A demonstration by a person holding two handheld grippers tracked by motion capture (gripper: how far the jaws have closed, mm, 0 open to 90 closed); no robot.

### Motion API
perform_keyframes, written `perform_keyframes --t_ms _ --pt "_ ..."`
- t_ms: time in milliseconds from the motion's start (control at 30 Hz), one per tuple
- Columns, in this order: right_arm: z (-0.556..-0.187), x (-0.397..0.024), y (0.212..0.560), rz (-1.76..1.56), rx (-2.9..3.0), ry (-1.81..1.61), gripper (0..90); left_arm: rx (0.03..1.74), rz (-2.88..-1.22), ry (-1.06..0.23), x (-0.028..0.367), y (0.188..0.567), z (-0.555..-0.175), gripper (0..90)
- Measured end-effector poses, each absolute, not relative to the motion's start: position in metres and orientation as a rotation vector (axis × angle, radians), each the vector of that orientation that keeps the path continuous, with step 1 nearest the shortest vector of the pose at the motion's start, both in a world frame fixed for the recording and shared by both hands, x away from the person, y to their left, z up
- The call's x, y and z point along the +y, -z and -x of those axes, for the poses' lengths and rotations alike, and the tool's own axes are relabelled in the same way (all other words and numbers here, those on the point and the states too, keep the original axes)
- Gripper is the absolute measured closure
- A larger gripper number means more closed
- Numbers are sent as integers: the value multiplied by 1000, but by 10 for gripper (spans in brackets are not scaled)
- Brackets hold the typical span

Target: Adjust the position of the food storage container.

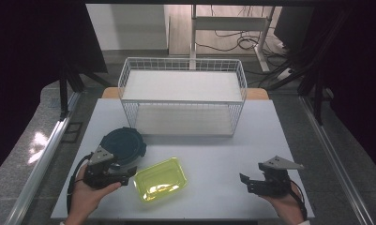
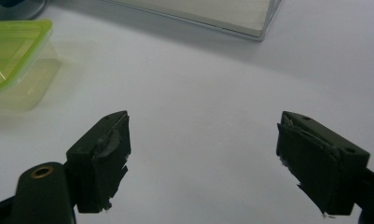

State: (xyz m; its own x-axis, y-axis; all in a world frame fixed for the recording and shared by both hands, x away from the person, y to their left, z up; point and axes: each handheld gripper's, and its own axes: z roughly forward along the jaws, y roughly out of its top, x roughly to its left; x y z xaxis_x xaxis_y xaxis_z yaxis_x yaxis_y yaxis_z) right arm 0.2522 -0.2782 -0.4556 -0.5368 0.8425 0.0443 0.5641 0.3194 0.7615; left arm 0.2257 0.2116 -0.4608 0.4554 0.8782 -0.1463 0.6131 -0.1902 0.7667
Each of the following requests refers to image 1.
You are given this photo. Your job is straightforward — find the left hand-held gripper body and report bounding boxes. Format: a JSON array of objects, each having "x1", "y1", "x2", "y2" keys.
[{"x1": 83, "y1": 145, "x2": 129, "y2": 190}]

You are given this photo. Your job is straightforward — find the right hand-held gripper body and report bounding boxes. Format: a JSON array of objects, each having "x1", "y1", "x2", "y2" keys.
[{"x1": 258, "y1": 155, "x2": 306, "y2": 199}]

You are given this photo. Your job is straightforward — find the green plastic container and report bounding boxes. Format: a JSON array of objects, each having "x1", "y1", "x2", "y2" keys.
[{"x1": 132, "y1": 157, "x2": 188, "y2": 203}]

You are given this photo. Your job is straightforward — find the person's right hand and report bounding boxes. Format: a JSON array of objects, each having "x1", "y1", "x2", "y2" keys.
[{"x1": 260, "y1": 182, "x2": 307, "y2": 225}]

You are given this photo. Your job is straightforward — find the person's left hand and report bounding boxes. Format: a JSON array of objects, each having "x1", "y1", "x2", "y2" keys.
[{"x1": 65, "y1": 173, "x2": 123, "y2": 225}]

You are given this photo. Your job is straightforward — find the round dark blue lidded container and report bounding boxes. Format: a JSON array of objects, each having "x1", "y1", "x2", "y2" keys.
[{"x1": 98, "y1": 126, "x2": 148, "y2": 167}]

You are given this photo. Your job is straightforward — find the wooden board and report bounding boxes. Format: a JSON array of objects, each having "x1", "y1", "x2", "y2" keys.
[{"x1": 100, "y1": 86, "x2": 270, "y2": 101}]

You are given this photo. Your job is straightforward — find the black metal stand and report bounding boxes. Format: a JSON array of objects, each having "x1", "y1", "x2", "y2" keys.
[
  {"x1": 58, "y1": 59, "x2": 114, "y2": 122},
  {"x1": 265, "y1": 46, "x2": 334, "y2": 127}
]

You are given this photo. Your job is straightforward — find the white power strip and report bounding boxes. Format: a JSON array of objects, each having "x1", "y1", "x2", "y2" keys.
[{"x1": 277, "y1": 68, "x2": 293, "y2": 82}]

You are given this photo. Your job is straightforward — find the black curtain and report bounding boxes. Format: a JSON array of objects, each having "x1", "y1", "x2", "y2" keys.
[
  {"x1": 0, "y1": 0, "x2": 109, "y2": 183},
  {"x1": 296, "y1": 0, "x2": 376, "y2": 180}
]

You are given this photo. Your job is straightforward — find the black panel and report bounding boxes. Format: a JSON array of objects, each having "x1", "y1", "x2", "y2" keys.
[{"x1": 273, "y1": 5, "x2": 319, "y2": 52}]

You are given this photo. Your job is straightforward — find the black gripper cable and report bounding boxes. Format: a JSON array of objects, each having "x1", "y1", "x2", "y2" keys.
[
  {"x1": 289, "y1": 179, "x2": 309, "y2": 221},
  {"x1": 66, "y1": 152, "x2": 94, "y2": 215}
]

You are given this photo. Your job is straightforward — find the aluminium rail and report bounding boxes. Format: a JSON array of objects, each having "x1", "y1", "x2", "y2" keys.
[
  {"x1": 3, "y1": 92, "x2": 83, "y2": 225},
  {"x1": 298, "y1": 95, "x2": 375, "y2": 225}
]

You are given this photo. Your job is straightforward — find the white wire rack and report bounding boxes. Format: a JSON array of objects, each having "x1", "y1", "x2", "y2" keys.
[{"x1": 117, "y1": 56, "x2": 248, "y2": 139}]

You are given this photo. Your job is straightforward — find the black floor cables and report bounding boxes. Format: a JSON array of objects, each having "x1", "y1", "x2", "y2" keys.
[{"x1": 195, "y1": 5, "x2": 291, "y2": 54}]

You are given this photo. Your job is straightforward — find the white metal desk frame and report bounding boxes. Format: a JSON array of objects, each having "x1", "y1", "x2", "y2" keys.
[{"x1": 189, "y1": 4, "x2": 277, "y2": 73}]

